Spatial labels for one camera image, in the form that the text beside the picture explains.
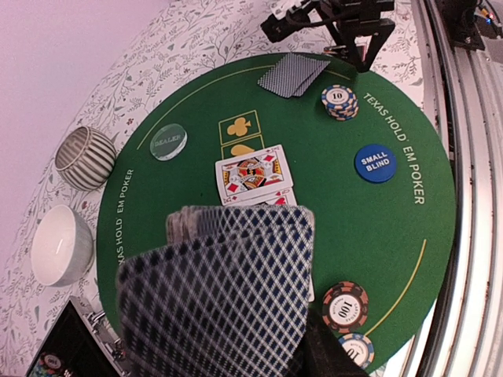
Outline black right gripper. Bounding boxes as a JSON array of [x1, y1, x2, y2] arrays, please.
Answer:
[[320, 0, 395, 73]]

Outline aluminium poker chip case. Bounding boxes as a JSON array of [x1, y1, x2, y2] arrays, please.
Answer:
[[27, 296, 130, 376]]

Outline grey playing card deck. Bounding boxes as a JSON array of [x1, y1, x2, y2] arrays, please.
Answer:
[[116, 205, 315, 376]]

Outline blue poker chips pile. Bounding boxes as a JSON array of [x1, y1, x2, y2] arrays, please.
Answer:
[[339, 333, 375, 369]]

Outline blue small blind button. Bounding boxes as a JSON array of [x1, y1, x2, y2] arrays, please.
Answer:
[[354, 144, 398, 184]]

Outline red black poker chip stack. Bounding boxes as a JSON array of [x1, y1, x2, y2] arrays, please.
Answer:
[[321, 280, 369, 334]]

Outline blue poker chip stack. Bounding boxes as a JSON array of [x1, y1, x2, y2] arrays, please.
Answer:
[[321, 85, 359, 121]]

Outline clear acrylic dealer button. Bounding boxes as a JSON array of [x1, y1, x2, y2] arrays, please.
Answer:
[[150, 123, 188, 161]]

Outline white ceramic bowl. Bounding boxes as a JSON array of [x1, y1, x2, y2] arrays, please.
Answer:
[[31, 204, 94, 287]]

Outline striped grey ceramic cup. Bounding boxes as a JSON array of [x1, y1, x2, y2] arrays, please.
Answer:
[[54, 126, 116, 192]]

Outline round green poker mat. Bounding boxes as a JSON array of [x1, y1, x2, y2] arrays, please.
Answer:
[[97, 60, 456, 370]]

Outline floral white tablecloth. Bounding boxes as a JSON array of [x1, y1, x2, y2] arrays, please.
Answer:
[[0, 0, 437, 377]]

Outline playing cards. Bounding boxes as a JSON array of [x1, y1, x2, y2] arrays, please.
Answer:
[[258, 53, 329, 98]]

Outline face-up king card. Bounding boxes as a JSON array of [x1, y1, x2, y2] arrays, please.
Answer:
[[215, 145, 294, 206]]

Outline black triangular all-in marker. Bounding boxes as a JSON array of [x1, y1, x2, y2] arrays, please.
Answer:
[[355, 39, 370, 60]]

